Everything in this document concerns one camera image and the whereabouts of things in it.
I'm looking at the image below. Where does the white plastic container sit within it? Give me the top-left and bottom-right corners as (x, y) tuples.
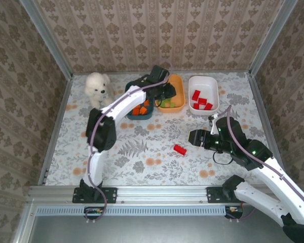
(188, 75), (220, 116)

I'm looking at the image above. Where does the teal plastic container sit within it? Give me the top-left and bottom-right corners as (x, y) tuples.
(124, 80), (155, 120)

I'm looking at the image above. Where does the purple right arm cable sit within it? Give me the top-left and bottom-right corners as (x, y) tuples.
(214, 105), (304, 223)

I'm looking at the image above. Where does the orange plastic container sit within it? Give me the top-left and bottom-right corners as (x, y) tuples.
(156, 74), (186, 113)

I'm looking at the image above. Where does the aluminium frame post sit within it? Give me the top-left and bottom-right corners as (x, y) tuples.
(248, 0), (299, 76)
(19, 0), (73, 80)

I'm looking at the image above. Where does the white plush dog toy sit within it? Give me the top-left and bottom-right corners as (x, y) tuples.
(84, 72), (115, 109)

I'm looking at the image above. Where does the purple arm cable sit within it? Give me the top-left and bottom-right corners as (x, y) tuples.
(214, 105), (304, 223)
(85, 58), (173, 223)

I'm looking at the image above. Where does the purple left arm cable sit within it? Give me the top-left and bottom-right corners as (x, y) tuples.
(85, 58), (173, 223)

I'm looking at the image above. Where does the floral tablecloth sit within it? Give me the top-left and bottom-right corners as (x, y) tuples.
(44, 72), (279, 187)

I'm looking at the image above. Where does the aluminium frame side rail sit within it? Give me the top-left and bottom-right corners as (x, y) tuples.
(37, 75), (73, 187)
(247, 72), (286, 170)

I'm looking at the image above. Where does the grey metal base panel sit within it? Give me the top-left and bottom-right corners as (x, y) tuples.
(12, 202), (294, 243)

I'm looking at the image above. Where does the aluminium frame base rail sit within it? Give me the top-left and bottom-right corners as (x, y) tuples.
(27, 185), (287, 205)

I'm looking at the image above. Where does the slotted grey cable duct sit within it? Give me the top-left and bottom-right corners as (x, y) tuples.
(35, 205), (229, 216)

